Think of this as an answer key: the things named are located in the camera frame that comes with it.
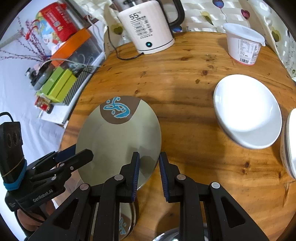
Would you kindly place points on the white plastic tub with lid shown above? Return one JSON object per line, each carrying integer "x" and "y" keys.
{"x": 243, "y": 43}

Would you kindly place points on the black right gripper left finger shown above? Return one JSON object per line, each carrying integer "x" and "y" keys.
{"x": 92, "y": 212}

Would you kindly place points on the white electric kettle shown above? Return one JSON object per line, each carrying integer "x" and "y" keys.
{"x": 147, "y": 24}

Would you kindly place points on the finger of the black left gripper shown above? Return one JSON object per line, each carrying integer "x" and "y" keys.
{"x": 64, "y": 168}
{"x": 62, "y": 154}

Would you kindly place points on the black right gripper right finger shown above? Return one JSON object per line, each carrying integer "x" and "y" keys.
{"x": 206, "y": 210}

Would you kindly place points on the white shallow plate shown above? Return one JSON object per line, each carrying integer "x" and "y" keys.
{"x": 247, "y": 111}

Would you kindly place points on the white ceramic bowl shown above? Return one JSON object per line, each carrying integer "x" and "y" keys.
{"x": 287, "y": 144}

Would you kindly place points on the orange lidded clear box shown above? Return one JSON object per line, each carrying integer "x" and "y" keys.
{"x": 79, "y": 50}

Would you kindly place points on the person's left hand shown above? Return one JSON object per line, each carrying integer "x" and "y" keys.
{"x": 32, "y": 221}

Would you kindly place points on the red snack package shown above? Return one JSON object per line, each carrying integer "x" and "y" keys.
{"x": 54, "y": 24}

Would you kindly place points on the green boxes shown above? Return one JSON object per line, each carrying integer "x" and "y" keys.
{"x": 58, "y": 85}

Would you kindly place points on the grey plate with blue design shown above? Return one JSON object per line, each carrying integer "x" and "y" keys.
{"x": 115, "y": 130}

